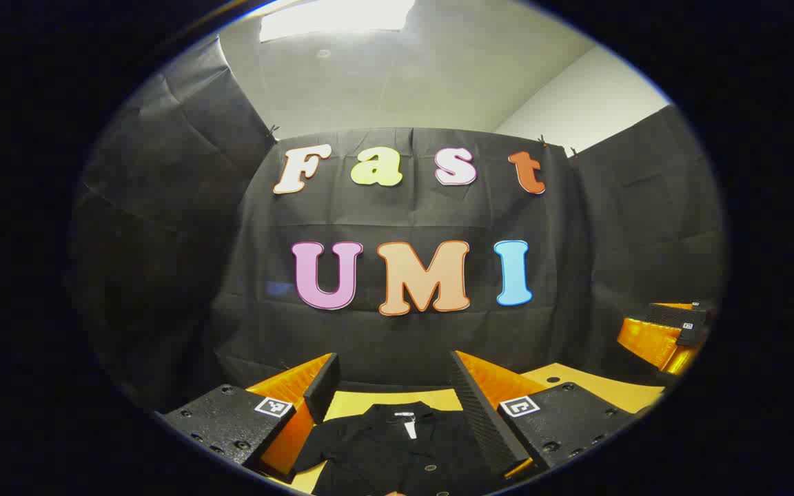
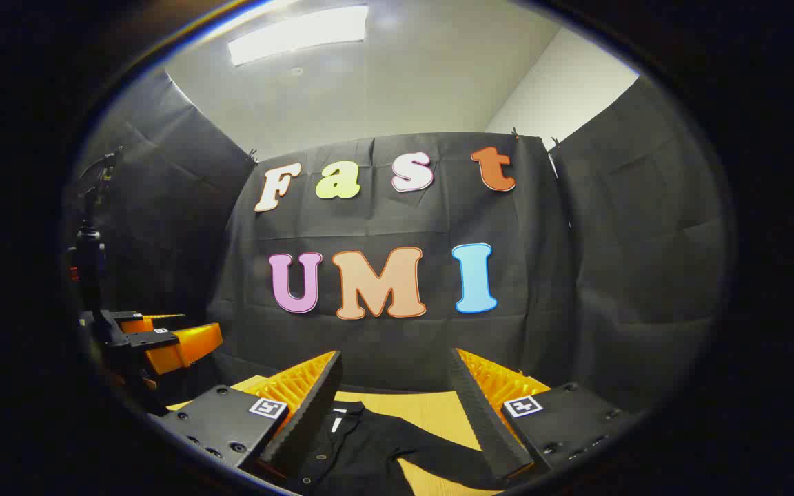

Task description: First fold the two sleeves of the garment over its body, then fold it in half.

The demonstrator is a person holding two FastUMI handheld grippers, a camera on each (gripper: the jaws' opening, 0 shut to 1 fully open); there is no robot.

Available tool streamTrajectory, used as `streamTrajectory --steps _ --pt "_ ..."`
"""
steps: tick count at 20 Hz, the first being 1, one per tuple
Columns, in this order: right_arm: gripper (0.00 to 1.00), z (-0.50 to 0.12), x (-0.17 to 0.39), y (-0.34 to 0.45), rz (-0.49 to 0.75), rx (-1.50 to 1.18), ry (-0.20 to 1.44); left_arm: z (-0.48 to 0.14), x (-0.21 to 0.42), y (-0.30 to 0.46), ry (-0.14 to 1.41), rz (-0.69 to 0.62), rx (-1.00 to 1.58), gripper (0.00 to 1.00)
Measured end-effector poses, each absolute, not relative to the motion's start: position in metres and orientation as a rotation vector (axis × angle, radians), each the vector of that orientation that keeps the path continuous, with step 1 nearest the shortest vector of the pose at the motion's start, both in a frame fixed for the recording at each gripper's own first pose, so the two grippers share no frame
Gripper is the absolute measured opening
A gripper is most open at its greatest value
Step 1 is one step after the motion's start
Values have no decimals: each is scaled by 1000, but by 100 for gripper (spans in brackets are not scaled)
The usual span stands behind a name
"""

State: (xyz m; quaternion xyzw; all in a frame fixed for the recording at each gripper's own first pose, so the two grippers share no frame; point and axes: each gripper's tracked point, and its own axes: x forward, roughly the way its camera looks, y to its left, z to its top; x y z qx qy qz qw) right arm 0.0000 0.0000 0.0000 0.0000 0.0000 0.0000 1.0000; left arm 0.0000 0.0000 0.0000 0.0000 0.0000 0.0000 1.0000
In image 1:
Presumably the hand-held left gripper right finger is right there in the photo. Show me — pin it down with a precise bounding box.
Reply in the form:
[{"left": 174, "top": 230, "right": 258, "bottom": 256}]
[{"left": 449, "top": 349, "right": 640, "bottom": 483}]

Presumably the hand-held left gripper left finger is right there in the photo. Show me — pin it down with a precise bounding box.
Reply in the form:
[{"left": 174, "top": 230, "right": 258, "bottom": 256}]
[{"left": 161, "top": 353, "right": 341, "bottom": 483}]

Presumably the black button jacket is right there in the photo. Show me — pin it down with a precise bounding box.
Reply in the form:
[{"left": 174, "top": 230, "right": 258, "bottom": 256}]
[{"left": 292, "top": 401, "right": 508, "bottom": 496}]

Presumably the black backdrop cloth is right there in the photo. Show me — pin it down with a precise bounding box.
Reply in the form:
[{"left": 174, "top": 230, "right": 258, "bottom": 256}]
[{"left": 70, "top": 34, "right": 727, "bottom": 414}]

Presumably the ceiling light panel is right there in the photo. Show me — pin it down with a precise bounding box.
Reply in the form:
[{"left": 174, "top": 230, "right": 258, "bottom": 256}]
[{"left": 259, "top": 0, "right": 417, "bottom": 42}]

